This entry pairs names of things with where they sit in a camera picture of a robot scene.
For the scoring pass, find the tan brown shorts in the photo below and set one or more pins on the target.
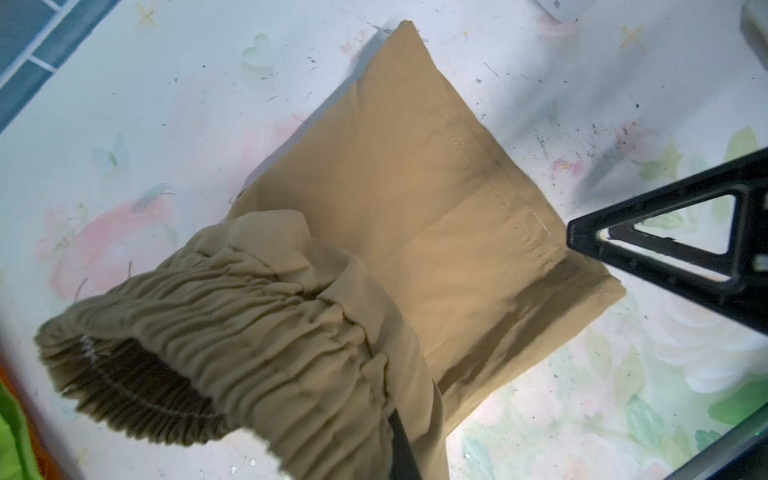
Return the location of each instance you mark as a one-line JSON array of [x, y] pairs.
[[394, 259]]

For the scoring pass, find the white plastic laundry basket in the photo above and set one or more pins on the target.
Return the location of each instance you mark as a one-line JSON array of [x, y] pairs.
[[566, 10]]

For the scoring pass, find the neon green shorts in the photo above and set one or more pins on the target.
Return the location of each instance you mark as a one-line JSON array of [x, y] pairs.
[[18, 460]]

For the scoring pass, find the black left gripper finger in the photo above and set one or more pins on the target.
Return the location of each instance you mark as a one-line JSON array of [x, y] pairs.
[[404, 466]]

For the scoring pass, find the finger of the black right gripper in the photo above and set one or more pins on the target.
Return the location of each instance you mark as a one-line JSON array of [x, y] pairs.
[[732, 283]]

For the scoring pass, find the orange shorts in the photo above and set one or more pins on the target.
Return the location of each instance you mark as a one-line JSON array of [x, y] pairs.
[[48, 466]]

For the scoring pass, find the aluminium front rail frame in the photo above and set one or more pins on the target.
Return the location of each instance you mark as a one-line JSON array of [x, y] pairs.
[[739, 454]]

